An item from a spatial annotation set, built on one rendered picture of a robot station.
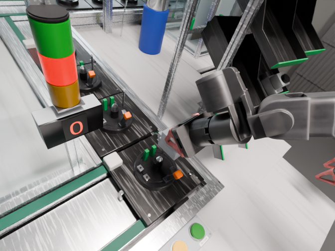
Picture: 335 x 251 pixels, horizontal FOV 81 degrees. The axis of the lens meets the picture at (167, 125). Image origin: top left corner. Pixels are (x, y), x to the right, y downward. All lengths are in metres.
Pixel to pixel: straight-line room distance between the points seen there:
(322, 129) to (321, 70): 2.91
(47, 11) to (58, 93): 0.12
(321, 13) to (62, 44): 3.09
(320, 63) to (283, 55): 2.63
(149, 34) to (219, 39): 0.79
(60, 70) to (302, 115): 0.35
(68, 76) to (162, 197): 0.43
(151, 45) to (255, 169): 0.96
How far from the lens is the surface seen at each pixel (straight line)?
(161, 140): 0.50
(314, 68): 3.24
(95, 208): 0.66
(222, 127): 0.33
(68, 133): 0.45
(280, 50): 0.59
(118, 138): 0.71
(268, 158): 1.07
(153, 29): 1.34
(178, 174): 0.55
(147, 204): 0.61
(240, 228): 0.82
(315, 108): 0.32
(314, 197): 1.11
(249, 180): 0.93
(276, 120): 0.30
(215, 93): 0.32
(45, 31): 0.32
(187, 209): 0.65
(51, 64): 0.35
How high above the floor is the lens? 1.54
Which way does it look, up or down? 47 degrees down
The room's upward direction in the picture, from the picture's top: 19 degrees clockwise
